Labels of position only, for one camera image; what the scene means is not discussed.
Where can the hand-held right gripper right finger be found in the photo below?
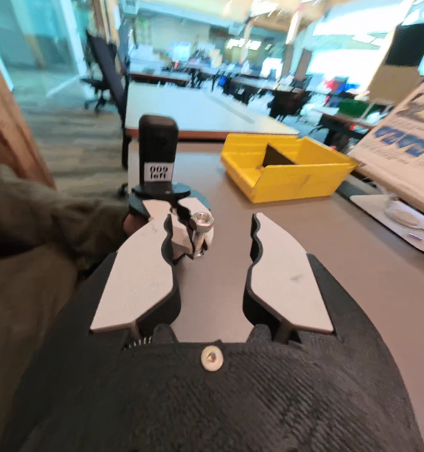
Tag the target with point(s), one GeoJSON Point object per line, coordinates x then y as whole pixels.
{"type": "Point", "coordinates": [286, 279]}

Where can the printed instruction sheet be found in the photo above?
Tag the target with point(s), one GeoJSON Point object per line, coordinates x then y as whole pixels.
{"type": "Point", "coordinates": [402, 148]}

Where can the laptop with green screen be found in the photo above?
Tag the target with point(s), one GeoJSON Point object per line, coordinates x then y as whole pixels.
{"type": "Point", "coordinates": [353, 107]}

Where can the grey desk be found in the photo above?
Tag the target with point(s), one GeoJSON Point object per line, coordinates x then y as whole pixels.
{"type": "Point", "coordinates": [339, 254]}

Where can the tall black mesh office chair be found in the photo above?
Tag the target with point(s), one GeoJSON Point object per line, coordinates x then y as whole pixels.
{"type": "Point", "coordinates": [108, 67]}

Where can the small purple cylinder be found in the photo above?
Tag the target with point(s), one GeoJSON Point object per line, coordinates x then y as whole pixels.
{"type": "Point", "coordinates": [415, 236]}

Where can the person's left forearm olive sleeve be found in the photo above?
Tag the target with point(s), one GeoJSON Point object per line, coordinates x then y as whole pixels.
{"type": "Point", "coordinates": [39, 212]}

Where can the black pillar wrap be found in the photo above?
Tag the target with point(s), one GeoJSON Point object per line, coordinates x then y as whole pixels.
{"type": "Point", "coordinates": [409, 44]}

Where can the background wooden-top desk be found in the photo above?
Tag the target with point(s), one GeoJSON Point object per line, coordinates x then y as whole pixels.
{"type": "Point", "coordinates": [342, 122]}

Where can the wooden panel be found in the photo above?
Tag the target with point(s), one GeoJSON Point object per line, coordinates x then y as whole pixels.
{"type": "Point", "coordinates": [7, 134]}

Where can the yellow plastic bin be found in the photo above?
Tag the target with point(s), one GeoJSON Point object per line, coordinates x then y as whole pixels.
{"type": "Point", "coordinates": [286, 183]}

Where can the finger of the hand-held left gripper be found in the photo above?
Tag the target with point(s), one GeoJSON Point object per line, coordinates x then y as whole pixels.
{"type": "Point", "coordinates": [194, 205]}
{"type": "Point", "coordinates": [157, 209]}

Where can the silver hex nut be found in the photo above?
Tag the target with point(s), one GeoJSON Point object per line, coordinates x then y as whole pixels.
{"type": "Point", "coordinates": [202, 221]}

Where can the person's left hand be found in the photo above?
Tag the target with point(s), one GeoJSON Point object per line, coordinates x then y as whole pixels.
{"type": "Point", "coordinates": [132, 225]}

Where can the white table with wooden edge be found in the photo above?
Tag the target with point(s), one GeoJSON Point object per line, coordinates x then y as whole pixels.
{"type": "Point", "coordinates": [183, 109]}

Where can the black bin divider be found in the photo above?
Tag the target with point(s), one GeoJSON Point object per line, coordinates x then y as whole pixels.
{"type": "Point", "coordinates": [275, 158]}

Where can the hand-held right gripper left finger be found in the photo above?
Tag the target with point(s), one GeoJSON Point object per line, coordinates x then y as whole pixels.
{"type": "Point", "coordinates": [137, 279]}

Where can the white stand base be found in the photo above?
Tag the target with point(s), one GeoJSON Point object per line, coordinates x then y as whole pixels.
{"type": "Point", "coordinates": [384, 215]}

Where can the black office chair with armrests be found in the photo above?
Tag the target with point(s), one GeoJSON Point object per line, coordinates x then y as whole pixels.
{"type": "Point", "coordinates": [93, 84]}

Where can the person's leg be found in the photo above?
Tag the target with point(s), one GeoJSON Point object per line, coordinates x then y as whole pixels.
{"type": "Point", "coordinates": [14, 335]}

